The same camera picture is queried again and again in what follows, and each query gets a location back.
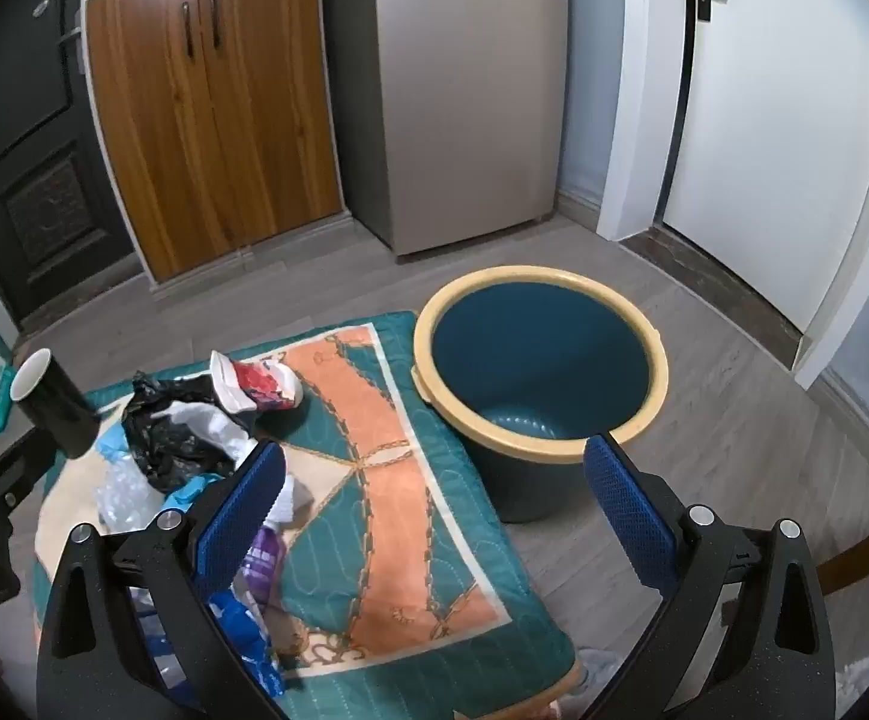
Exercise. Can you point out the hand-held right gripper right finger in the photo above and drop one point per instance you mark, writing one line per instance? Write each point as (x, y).
(622, 517)

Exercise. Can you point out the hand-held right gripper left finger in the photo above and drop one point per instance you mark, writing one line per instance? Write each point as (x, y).
(254, 495)

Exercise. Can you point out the blue cloth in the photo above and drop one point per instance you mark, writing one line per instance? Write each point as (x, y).
(183, 496)

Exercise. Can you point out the white cloth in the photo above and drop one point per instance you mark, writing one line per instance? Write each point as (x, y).
(209, 420)

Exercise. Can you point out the clear plastic bag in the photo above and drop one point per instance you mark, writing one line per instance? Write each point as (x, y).
(123, 495)

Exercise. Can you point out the blue snack bag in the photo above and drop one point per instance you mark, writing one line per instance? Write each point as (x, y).
(243, 637)

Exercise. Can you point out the blue bucket with yellow rim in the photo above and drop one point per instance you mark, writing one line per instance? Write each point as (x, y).
(539, 360)

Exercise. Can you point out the purple bottle with white cap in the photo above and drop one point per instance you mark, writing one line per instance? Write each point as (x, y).
(263, 562)

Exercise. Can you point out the red white snack packet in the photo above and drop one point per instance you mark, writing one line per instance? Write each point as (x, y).
(262, 382)

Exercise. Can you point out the black plastic bag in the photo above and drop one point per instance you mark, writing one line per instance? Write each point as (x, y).
(157, 427)

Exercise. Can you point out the teal orange printed mat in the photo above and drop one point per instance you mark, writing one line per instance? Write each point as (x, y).
(404, 465)

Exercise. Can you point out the brown wooden bar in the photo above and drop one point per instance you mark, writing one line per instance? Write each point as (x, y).
(854, 540)

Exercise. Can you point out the dark entrance door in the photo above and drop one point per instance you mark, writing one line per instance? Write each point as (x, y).
(29, 127)

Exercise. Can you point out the wooden cabinet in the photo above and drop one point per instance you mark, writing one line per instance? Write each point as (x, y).
(217, 127)

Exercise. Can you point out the white door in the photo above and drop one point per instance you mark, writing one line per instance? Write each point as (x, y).
(764, 127)

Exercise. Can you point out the beige refrigerator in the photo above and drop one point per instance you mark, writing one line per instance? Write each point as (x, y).
(464, 90)

